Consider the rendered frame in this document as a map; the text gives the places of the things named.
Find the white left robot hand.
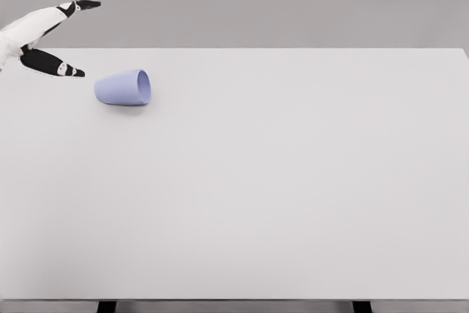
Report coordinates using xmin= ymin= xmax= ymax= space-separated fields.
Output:
xmin=0 ymin=0 xmax=102 ymax=79

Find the light blue cup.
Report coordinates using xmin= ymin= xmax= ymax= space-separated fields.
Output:
xmin=94 ymin=68 xmax=152 ymax=106

